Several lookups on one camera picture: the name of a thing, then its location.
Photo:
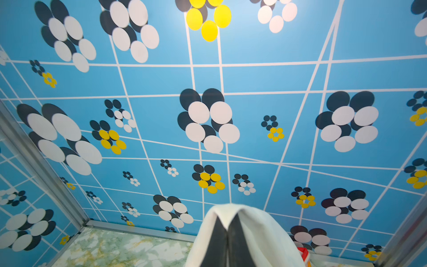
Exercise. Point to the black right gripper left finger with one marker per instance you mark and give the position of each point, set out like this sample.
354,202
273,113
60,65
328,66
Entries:
218,246

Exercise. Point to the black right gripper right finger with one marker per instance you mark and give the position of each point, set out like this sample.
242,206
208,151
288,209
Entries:
238,251

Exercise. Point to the white cloth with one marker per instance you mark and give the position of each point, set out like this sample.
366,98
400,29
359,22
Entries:
269,244

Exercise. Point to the red cloth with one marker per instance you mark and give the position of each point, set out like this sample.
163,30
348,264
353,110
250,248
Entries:
305,256

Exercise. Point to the aluminium right corner post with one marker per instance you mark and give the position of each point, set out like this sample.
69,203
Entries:
409,241

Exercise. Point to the aluminium corner post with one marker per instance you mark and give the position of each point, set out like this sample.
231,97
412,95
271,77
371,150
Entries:
45,177
409,241

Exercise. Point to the aluminium left corner post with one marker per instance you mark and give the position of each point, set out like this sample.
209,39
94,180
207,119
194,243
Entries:
45,177

